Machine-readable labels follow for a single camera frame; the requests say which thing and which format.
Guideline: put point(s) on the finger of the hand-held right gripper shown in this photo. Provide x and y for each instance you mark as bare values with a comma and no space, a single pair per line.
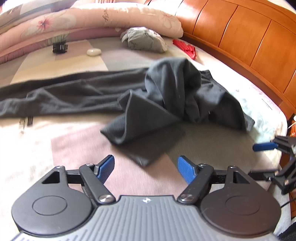
263,147
263,175

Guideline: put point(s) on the grey cat-print cushion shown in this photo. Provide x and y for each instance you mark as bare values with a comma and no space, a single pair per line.
143,40

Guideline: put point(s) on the bed with checked sheet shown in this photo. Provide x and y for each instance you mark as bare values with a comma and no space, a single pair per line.
69,139

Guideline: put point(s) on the folded floral quilt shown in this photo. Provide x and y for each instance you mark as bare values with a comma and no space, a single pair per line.
92,18

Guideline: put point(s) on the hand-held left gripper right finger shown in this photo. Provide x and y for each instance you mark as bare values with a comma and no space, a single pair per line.
187,169

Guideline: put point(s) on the black hair claw clip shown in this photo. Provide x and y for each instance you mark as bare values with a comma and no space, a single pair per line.
60,48

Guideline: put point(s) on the dark grey pants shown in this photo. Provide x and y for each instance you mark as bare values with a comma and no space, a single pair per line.
166,85

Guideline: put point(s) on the red folding fan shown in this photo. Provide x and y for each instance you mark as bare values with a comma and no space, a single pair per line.
185,48

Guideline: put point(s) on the white earbuds case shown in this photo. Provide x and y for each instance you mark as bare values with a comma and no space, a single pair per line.
93,52

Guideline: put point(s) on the wooden headboard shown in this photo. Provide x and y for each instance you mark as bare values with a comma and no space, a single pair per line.
242,34

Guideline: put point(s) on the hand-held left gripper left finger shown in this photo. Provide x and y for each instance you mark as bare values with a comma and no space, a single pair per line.
105,168

